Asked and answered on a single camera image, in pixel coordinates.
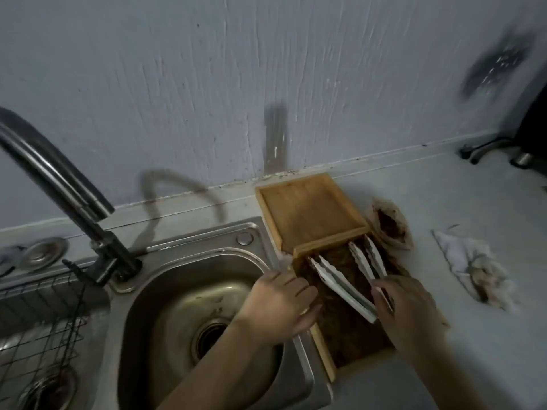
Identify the person's left hand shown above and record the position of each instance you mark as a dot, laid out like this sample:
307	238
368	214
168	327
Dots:
278	307

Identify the person's right hand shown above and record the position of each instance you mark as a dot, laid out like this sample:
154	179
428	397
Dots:
410	315

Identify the wooden two-compartment tray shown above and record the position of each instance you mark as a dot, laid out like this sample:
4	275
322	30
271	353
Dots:
325	356

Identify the stainless steel double sink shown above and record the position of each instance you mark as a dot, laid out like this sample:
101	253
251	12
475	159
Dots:
171	320

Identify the curved steel faucet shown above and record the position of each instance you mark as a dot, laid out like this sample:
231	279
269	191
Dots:
51	166

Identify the person's left forearm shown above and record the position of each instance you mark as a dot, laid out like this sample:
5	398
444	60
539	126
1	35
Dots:
213	371

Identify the round metal sink drain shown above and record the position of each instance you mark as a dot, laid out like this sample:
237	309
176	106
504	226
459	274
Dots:
209	337
55	388

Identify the small round metal hole cover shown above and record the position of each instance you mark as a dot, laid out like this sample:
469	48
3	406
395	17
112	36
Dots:
244	239

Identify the crumpled white tissue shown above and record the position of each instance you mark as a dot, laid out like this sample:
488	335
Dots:
470	256

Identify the stained crumpled plastic bag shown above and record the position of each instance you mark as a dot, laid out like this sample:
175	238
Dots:
391	224

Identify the dark metal stand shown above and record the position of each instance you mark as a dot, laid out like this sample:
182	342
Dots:
483	149

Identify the black appliance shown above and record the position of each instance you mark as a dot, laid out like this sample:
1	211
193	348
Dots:
534	132

